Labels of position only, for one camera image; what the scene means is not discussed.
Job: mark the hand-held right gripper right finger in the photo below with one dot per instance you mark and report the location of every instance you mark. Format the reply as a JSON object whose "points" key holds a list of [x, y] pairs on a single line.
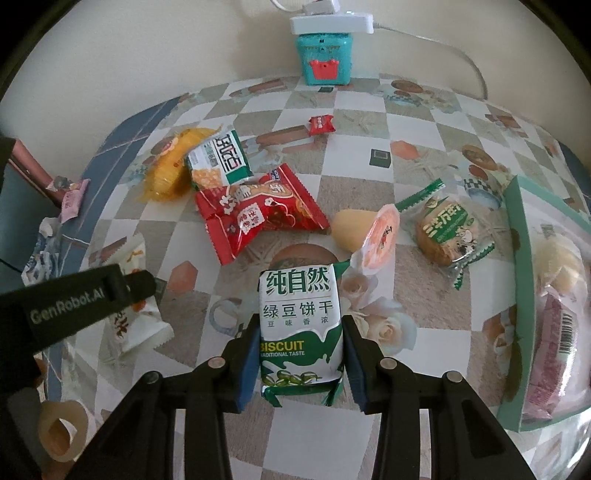
{"points": [[358, 369]]}

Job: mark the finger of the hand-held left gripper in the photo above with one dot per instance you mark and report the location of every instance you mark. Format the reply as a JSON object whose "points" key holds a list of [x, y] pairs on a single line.
{"points": [[136, 286]]}

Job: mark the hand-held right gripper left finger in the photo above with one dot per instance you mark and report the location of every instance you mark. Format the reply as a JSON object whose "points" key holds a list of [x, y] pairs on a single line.
{"points": [[247, 364]]}

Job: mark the white snack packet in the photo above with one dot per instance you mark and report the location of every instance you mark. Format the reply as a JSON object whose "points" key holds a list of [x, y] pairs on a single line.
{"points": [[134, 325]]}

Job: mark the green biscuit packet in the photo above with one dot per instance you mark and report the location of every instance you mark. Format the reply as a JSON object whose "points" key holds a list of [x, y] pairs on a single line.
{"points": [[298, 323]]}

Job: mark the yellow snack packet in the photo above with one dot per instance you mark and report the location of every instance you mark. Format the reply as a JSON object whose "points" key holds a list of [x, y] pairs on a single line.
{"points": [[168, 173]]}

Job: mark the red snack packet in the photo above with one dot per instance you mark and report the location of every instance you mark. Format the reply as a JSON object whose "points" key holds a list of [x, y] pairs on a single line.
{"points": [[258, 212]]}

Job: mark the jelly cup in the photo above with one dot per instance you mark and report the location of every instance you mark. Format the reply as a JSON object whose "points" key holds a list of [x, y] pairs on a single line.
{"points": [[355, 226]]}

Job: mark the green white cracker packet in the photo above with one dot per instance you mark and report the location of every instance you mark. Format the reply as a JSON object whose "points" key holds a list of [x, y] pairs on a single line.
{"points": [[221, 159]]}

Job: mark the green cookie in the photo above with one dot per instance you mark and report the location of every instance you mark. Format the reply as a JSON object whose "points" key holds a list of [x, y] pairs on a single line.
{"points": [[448, 235]]}

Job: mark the pink snack packet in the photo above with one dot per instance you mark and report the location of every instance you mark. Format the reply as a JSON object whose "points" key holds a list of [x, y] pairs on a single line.
{"points": [[549, 355]]}

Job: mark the teal cardboard tray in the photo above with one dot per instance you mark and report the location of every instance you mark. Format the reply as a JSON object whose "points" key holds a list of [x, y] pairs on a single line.
{"points": [[519, 230]]}

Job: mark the clear round pastry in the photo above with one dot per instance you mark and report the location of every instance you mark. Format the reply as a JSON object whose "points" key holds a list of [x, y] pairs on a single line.
{"points": [[558, 263]]}

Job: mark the small red candy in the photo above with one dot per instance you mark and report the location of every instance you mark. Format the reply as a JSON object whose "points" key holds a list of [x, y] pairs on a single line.
{"points": [[321, 124]]}

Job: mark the blue white crumpled wrapper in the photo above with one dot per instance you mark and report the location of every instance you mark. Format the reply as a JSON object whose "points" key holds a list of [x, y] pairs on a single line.
{"points": [[41, 251]]}

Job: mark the checkered tablecloth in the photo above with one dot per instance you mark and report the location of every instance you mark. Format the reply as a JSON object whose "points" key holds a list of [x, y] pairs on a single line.
{"points": [[304, 443]]}

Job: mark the dark cabinet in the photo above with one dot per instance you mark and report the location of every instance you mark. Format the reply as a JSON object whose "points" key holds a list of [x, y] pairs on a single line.
{"points": [[18, 217]]}

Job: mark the small pink candy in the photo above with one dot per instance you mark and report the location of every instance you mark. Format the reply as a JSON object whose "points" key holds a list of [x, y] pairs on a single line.
{"points": [[74, 201]]}

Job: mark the small crumpled wrapper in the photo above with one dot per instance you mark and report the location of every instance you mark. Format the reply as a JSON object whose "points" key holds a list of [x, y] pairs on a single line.
{"points": [[59, 182]]}

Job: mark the beige tape roll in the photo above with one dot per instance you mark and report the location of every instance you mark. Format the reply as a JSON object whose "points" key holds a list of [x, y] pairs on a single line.
{"points": [[74, 443]]}

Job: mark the teal toy box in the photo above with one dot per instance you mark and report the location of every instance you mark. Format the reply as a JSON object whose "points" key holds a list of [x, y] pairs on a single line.
{"points": [[323, 55]]}

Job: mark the white power strip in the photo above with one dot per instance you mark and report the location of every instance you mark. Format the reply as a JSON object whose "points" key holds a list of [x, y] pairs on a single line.
{"points": [[330, 24]]}

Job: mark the reddish wooden rail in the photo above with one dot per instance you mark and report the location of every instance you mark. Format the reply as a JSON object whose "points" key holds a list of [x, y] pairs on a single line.
{"points": [[32, 170]]}

